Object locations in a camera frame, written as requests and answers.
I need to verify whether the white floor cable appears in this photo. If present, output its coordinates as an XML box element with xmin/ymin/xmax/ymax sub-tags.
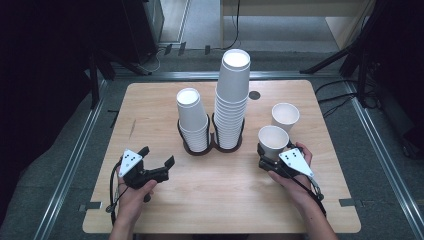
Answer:
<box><xmin>138</xmin><ymin>46</ymin><xmax>168</xmax><ymax>74</ymax></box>

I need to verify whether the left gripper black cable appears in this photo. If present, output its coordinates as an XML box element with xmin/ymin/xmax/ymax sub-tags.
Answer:
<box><xmin>105</xmin><ymin>159</ymin><xmax>129</xmax><ymax>226</ymax></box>

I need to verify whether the black cabinet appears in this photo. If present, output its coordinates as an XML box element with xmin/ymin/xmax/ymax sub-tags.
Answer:
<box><xmin>119</xmin><ymin>0</ymin><xmax>165</xmax><ymax>65</ymax></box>

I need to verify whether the tall stack of white cups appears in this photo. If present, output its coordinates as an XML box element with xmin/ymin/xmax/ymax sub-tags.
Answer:
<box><xmin>213</xmin><ymin>48</ymin><xmax>252</xmax><ymax>150</ymax></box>

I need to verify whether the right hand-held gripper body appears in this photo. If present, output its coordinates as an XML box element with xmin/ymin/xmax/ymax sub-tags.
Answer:
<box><xmin>258</xmin><ymin>147</ymin><xmax>316</xmax><ymax>179</ymax></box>

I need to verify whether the white paper cup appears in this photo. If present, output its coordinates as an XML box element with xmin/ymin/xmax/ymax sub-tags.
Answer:
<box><xmin>271</xmin><ymin>102</ymin><xmax>301</xmax><ymax>134</ymax></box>
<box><xmin>257</xmin><ymin>125</ymin><xmax>290</xmax><ymax>163</ymax></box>

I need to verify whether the black floor cable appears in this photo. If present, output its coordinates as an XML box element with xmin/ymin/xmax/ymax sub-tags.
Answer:
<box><xmin>322</xmin><ymin>96</ymin><xmax>356</xmax><ymax>118</ymax></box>
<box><xmin>314</xmin><ymin>78</ymin><xmax>349</xmax><ymax>96</ymax></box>
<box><xmin>317</xmin><ymin>92</ymin><xmax>358</xmax><ymax>104</ymax></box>

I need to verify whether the person's right hand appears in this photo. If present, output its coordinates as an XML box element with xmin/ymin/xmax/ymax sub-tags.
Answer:
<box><xmin>267</xmin><ymin>142</ymin><xmax>318</xmax><ymax>209</ymax></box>

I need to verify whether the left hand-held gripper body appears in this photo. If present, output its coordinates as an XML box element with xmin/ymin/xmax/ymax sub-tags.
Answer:
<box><xmin>117</xmin><ymin>148</ymin><xmax>170</xmax><ymax>191</ymax></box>

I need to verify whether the black hanging cable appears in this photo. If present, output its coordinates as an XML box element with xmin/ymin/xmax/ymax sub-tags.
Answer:
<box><xmin>223</xmin><ymin>0</ymin><xmax>242</xmax><ymax>50</ymax></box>

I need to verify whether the thin black floor strip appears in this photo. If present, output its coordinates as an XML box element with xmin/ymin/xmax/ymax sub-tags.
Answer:
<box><xmin>107</xmin><ymin>109</ymin><xmax>120</xmax><ymax>129</ymax></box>

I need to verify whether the short stack of white cups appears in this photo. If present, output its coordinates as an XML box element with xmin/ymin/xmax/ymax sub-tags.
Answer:
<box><xmin>176</xmin><ymin>87</ymin><xmax>210</xmax><ymax>153</ymax></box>

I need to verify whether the person's left hand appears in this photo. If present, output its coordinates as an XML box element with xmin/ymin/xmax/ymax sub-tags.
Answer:
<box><xmin>115</xmin><ymin>174</ymin><xmax>158</xmax><ymax>225</ymax></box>

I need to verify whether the dark curtain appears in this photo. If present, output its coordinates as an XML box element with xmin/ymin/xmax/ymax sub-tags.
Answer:
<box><xmin>0</xmin><ymin>0</ymin><xmax>124</xmax><ymax>228</ymax></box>

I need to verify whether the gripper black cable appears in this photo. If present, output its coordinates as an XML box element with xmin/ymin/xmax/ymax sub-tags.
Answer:
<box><xmin>289</xmin><ymin>173</ymin><xmax>328</xmax><ymax>218</ymax></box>
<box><xmin>105</xmin><ymin>159</ymin><xmax>129</xmax><ymax>226</ymax></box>

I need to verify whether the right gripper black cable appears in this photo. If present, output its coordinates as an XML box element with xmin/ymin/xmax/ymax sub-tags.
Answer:
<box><xmin>289</xmin><ymin>173</ymin><xmax>328</xmax><ymax>218</ymax></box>

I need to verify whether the black double cup holder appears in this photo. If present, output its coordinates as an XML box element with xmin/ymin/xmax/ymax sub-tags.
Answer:
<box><xmin>176</xmin><ymin>113</ymin><xmax>246</xmax><ymax>157</ymax></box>

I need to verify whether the black tripod stand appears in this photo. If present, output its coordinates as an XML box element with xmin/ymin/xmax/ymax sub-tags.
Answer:
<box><xmin>299</xmin><ymin>0</ymin><xmax>394</xmax><ymax>108</ymax></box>

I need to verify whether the light wooden desk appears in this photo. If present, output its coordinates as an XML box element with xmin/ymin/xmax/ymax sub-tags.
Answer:
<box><xmin>219</xmin><ymin>0</ymin><xmax>379</xmax><ymax>51</ymax></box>

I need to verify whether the aluminium floor rail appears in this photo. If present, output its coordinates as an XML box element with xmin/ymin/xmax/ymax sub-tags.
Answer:
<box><xmin>33</xmin><ymin>79</ymin><xmax>109</xmax><ymax>240</ymax></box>
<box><xmin>111</xmin><ymin>70</ymin><xmax>343</xmax><ymax>82</ymax></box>
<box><xmin>344</xmin><ymin>80</ymin><xmax>424</xmax><ymax>239</ymax></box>

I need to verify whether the black metal stand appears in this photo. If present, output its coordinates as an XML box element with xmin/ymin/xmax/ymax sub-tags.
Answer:
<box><xmin>87</xmin><ymin>49</ymin><xmax>154</xmax><ymax>110</ymax></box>

